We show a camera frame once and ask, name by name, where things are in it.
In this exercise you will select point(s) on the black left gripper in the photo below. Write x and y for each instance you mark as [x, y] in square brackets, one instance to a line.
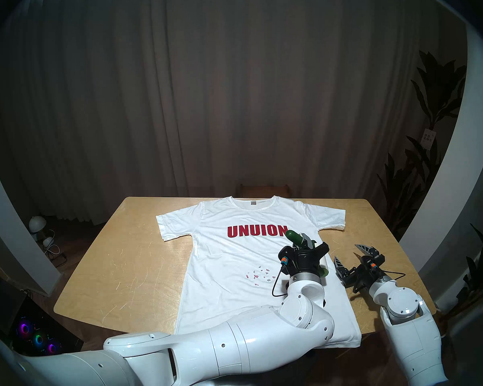
[306, 262]

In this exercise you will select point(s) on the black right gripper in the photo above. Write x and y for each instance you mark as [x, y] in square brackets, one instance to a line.
[360, 276]

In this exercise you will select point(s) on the white t-shirt red print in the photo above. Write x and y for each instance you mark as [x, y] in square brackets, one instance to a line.
[225, 268]

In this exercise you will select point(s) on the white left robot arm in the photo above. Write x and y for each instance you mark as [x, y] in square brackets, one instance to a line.
[245, 341]

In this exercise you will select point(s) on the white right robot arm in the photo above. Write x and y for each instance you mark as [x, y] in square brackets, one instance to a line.
[410, 337]

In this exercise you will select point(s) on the pink paper scrap cluster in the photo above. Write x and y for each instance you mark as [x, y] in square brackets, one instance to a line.
[261, 273]

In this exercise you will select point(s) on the brown wooden chair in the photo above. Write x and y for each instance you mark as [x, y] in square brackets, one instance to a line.
[261, 191]

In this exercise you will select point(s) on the white curved pillar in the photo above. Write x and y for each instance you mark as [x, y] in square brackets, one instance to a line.
[455, 180]
[12, 236]

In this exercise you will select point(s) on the white paper plant tag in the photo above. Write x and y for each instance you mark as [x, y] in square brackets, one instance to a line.
[428, 139]

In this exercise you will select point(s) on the beige pleated curtain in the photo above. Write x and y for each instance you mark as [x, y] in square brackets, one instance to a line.
[225, 87]

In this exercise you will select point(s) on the tall dark leafy plant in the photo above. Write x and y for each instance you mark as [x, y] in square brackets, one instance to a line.
[438, 91]

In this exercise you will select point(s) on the white mushroom lamp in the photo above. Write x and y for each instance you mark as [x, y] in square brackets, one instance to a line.
[37, 223]

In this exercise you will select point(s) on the black computer with rgb fans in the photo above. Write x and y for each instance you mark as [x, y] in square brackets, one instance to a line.
[36, 333]

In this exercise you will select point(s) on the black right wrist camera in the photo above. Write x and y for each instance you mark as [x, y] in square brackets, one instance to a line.
[372, 263]

